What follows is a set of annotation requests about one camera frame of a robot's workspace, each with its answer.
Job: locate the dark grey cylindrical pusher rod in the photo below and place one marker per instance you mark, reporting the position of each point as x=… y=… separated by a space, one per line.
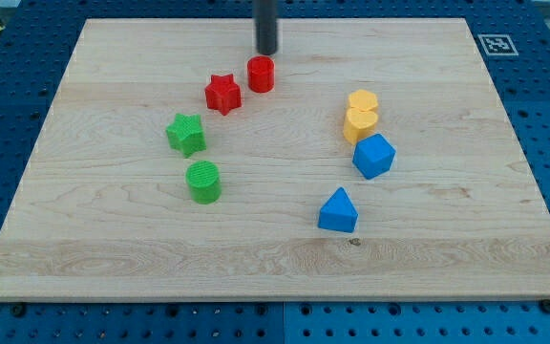
x=265 y=15

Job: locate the yellow heart block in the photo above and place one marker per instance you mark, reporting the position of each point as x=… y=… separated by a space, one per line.
x=359 y=124

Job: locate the red cylinder block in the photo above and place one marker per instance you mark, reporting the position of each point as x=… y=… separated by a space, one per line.
x=260 y=73

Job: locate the red star block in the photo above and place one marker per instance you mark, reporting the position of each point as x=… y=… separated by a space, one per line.
x=223 y=94

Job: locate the yellow hexagon block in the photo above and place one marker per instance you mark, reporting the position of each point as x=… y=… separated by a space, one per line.
x=363 y=100

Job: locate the green star block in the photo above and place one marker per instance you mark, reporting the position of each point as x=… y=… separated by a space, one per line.
x=186 y=134

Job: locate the green cylinder block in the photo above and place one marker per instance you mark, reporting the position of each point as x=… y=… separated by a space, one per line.
x=203 y=180

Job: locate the light wooden board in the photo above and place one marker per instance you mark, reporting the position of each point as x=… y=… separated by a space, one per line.
x=103 y=212

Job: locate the blue cube block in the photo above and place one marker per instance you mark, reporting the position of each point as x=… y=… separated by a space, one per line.
x=373 y=156

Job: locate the blue triangle block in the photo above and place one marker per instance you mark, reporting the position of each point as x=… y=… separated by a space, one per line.
x=338 y=213

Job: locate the white fiducial marker tag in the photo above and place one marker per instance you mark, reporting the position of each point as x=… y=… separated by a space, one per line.
x=495 y=44

